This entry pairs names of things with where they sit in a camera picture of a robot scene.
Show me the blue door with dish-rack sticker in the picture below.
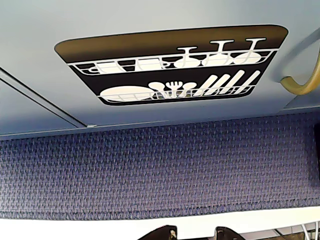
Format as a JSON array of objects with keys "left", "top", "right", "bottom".
[{"left": 0, "top": 0, "right": 320, "bottom": 128}]

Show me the navy woven mat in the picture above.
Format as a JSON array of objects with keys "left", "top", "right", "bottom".
[{"left": 0, "top": 112, "right": 320, "bottom": 222}]

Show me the gold dishwasher door handle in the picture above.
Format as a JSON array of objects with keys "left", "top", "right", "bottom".
[{"left": 279, "top": 47, "right": 320, "bottom": 96}]

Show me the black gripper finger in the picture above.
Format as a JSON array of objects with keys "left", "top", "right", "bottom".
[
  {"left": 215, "top": 226, "right": 251, "bottom": 240},
  {"left": 138, "top": 225, "right": 179, "bottom": 240}
]

